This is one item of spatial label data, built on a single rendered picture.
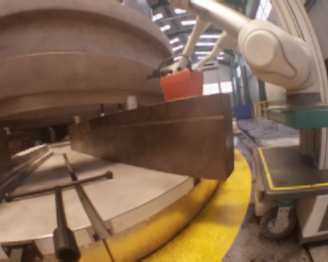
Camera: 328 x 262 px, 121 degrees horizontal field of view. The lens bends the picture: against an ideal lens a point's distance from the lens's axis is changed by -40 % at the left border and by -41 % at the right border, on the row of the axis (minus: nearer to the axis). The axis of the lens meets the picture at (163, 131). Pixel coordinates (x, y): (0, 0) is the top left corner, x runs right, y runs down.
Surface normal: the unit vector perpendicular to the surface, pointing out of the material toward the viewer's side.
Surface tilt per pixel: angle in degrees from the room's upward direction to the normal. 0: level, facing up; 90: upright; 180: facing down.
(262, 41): 95
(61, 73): 90
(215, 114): 90
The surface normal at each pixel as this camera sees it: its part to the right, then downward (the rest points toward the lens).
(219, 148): -0.64, 0.14
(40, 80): 0.60, 0.00
